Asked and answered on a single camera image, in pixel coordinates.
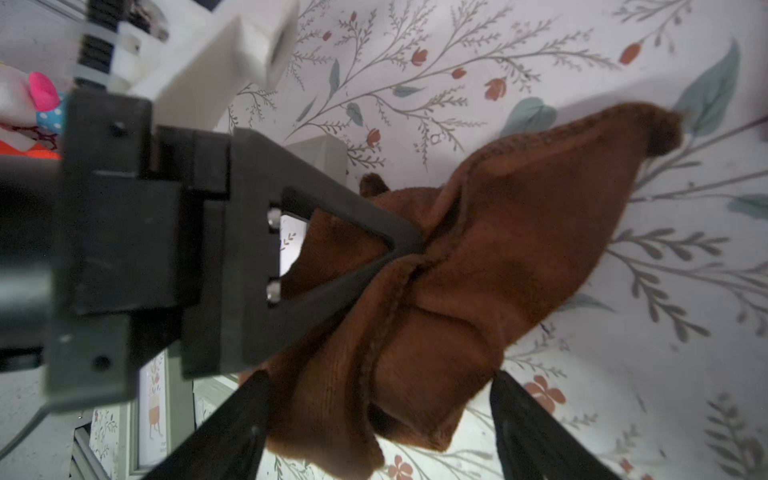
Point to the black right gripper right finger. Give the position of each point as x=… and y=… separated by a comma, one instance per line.
x=531, y=444

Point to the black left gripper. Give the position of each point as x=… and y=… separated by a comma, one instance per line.
x=104, y=248

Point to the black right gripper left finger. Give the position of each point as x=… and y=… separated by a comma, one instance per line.
x=230, y=444

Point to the brown cloth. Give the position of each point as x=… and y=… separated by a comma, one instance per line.
x=512, y=235

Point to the green picture frame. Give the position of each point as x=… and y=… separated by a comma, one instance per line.
x=128, y=440

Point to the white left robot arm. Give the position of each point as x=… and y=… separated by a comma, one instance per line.
x=187, y=58

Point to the cream tissue box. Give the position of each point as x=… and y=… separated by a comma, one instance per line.
x=326, y=153

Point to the white pink plush toy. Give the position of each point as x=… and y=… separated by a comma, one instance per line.
x=32, y=109

